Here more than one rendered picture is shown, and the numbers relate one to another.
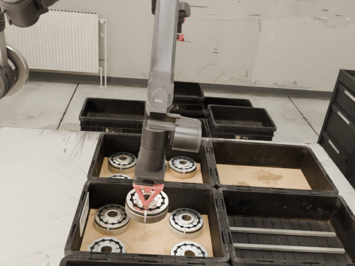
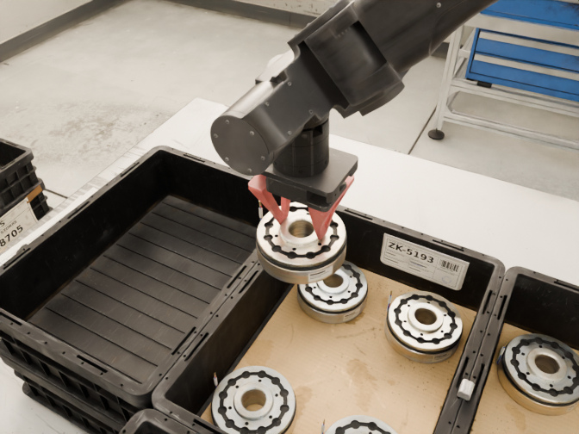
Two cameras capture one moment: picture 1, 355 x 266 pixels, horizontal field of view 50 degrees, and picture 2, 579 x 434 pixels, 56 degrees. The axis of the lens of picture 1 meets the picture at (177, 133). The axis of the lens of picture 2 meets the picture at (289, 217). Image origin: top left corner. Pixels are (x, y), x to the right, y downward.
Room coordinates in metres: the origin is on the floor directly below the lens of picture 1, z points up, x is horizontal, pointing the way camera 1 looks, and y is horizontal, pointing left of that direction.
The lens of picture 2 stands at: (0.96, -0.33, 1.47)
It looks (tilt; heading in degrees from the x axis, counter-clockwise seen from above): 42 degrees down; 123
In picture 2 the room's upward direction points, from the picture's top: straight up
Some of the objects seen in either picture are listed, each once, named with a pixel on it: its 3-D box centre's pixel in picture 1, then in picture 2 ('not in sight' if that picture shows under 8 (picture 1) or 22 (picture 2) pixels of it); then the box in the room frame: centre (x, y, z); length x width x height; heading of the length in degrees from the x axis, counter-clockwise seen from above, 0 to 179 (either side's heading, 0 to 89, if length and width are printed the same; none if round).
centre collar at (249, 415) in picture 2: (189, 254); (253, 400); (0.73, -0.07, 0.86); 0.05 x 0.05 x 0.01
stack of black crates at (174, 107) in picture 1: (173, 115); not in sight; (2.57, 0.05, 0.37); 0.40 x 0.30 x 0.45; 96
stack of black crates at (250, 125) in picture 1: (235, 145); not in sight; (2.22, -0.39, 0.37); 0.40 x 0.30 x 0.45; 96
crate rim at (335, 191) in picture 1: (267, 167); not in sight; (1.12, -0.33, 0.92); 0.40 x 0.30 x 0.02; 95
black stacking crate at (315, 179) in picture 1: (264, 178); not in sight; (1.12, -0.33, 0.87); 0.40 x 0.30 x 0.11; 95
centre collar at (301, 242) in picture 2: (147, 198); (301, 230); (0.72, 0.05, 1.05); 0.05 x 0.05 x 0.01
